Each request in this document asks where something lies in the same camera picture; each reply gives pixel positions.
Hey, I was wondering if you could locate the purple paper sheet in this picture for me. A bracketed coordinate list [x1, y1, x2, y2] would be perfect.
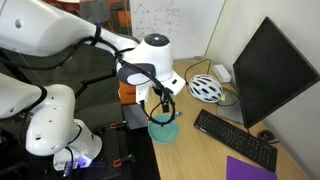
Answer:
[226, 156, 278, 180]

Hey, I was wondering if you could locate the whiteboard with writing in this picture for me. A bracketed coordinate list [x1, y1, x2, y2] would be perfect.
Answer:
[129, 0, 226, 59]

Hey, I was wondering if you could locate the black computer monitor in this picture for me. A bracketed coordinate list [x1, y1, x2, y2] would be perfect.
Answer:
[233, 17, 319, 128]

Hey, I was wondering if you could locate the orange box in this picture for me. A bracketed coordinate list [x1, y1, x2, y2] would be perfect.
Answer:
[119, 82, 136, 105]

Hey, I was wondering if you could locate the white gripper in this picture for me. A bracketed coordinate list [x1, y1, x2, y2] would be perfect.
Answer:
[136, 71, 186, 112]

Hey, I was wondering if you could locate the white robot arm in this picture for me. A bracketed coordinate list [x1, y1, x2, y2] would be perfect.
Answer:
[0, 0, 185, 171]

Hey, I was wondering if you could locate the black computer mouse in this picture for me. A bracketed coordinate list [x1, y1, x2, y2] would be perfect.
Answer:
[257, 130, 276, 142]

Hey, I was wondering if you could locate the teal bowl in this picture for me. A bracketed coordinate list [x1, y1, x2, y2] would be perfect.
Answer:
[148, 114, 179, 144]

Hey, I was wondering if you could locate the black desk cable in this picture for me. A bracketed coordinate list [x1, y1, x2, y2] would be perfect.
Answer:
[184, 58, 213, 84]

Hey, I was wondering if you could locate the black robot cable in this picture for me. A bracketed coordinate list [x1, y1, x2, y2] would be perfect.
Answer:
[0, 23, 177, 127]

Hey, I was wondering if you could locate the black keyboard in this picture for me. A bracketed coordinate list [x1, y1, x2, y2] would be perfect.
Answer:
[194, 109, 278, 172]

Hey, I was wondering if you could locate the orange black clamp lower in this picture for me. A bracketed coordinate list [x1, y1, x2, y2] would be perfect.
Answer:
[112, 154, 135, 168]

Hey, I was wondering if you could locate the orange black clamp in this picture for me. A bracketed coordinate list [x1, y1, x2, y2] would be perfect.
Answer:
[109, 121, 127, 130]
[112, 154, 135, 168]

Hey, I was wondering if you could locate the white bicycle helmet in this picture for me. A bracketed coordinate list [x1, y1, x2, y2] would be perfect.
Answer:
[188, 74, 223, 103]

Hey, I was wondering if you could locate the white power adapter box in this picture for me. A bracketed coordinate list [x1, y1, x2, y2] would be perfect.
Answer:
[212, 64, 231, 83]

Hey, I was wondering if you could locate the grey monitor base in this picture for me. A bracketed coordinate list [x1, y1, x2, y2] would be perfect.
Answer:
[217, 102, 244, 124]

